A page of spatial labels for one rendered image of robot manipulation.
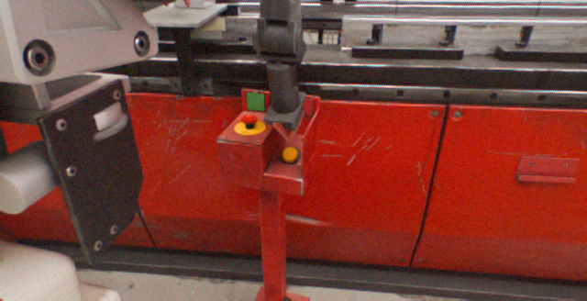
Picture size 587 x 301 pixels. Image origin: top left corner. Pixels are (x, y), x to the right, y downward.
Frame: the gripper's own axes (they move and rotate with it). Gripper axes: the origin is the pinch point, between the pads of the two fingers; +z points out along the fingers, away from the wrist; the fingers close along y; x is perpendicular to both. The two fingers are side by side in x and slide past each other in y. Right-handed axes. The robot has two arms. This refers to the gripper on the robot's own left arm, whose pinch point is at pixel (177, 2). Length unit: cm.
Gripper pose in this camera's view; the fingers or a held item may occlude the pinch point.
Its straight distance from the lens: 102.1
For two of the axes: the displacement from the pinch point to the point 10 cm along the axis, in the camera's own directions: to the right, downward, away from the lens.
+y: -9.9, -0.6, 0.9
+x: -1.0, 8.3, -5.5
